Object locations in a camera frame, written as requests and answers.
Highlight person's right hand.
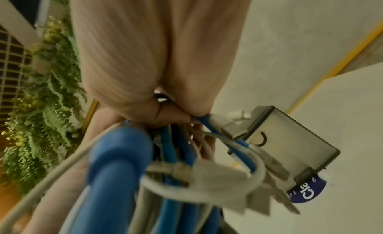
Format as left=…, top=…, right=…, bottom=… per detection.
left=87, top=99, right=217, bottom=161

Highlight thick blue cable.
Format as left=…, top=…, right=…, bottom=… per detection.
left=67, top=126, right=154, bottom=234

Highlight bundle of thin blue cables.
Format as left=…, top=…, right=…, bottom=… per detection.
left=132, top=115, right=258, bottom=234

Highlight long white cable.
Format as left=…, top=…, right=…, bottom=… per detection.
left=0, top=122, right=126, bottom=234

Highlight person's right forearm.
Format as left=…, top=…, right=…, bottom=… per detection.
left=68, top=0, right=255, bottom=118

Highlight green fern plants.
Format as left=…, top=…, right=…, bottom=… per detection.
left=0, top=14, right=89, bottom=196

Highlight clear plastic box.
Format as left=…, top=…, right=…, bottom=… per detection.
left=222, top=105, right=342, bottom=189

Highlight white lattice screen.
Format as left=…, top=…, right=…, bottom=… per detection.
left=0, top=27, right=34, bottom=116

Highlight blue round sticker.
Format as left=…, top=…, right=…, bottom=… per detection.
left=286, top=173, right=327, bottom=204

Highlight yellow floor tape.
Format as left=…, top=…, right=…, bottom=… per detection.
left=233, top=22, right=383, bottom=169

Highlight white cable connector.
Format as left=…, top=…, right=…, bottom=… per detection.
left=146, top=160, right=272, bottom=216

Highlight white looped cable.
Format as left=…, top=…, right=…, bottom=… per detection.
left=140, top=129, right=267, bottom=202

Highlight grey cable plug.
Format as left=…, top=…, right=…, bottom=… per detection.
left=250, top=143, right=301, bottom=216

